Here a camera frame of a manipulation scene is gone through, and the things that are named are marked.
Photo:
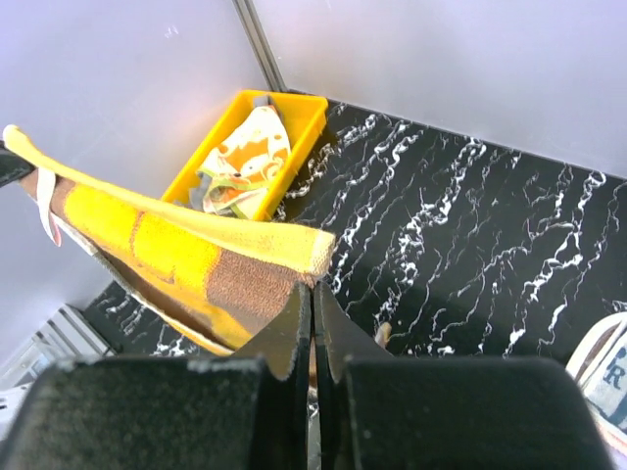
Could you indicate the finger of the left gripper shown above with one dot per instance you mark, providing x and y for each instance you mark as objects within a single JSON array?
[{"x": 12, "y": 167}]

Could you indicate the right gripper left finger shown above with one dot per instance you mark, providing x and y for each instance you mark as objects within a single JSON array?
[{"x": 244, "y": 411}]

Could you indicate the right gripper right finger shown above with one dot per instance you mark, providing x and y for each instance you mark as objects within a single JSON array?
[{"x": 378, "y": 411}]

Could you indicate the yellow brown bear towel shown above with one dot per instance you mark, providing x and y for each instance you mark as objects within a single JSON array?
[{"x": 219, "y": 281}]

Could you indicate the blue white patterned towel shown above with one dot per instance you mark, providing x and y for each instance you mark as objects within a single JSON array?
[{"x": 598, "y": 366}]

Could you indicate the cream orange fox towel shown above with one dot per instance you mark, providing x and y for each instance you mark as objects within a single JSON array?
[{"x": 245, "y": 166}]

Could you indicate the black marble pattern mat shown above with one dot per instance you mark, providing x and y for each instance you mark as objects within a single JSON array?
[{"x": 462, "y": 246}]

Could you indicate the yellow plastic bin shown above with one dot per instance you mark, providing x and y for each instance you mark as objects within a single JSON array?
[{"x": 247, "y": 161}]

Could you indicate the aluminium frame rail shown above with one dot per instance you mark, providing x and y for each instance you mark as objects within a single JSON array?
[{"x": 66, "y": 334}]

